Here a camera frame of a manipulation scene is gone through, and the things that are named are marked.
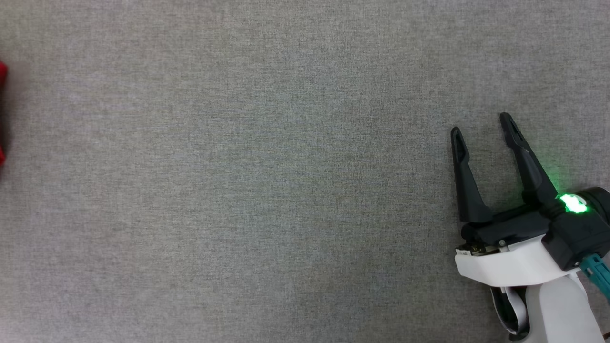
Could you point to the grey fabric sofa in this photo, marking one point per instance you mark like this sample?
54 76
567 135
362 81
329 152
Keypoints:
238 190

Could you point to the red and white jersey garment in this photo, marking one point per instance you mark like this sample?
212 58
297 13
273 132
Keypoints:
2 76

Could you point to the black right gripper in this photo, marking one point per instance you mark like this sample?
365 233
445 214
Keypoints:
572 233

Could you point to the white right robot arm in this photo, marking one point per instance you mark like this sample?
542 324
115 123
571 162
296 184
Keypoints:
562 314

